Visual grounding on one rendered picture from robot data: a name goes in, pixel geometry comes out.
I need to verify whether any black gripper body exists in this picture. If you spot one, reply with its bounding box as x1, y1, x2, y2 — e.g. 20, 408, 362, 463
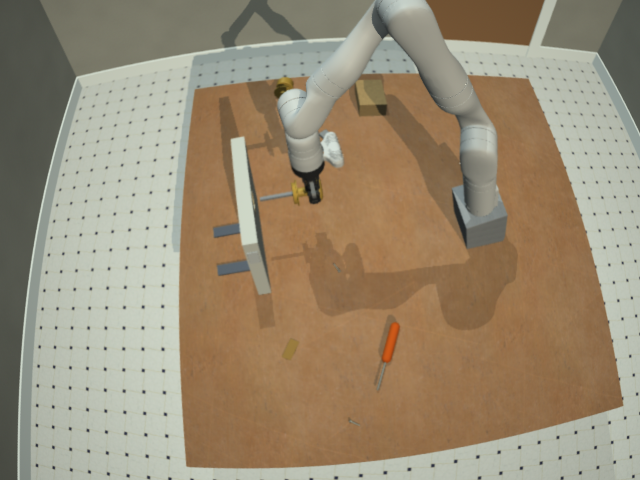
291, 160, 325, 187

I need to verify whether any tan rectangular box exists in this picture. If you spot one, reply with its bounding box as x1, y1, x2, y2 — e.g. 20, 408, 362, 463
355, 80, 387, 116

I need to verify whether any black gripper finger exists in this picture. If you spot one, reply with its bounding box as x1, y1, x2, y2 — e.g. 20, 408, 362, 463
302, 175, 321, 204

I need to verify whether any orange-handled screwdriver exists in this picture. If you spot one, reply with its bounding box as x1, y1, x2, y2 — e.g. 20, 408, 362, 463
377, 322, 400, 391

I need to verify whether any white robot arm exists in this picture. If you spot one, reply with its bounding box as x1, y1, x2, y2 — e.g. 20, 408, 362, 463
277, 0, 499, 217

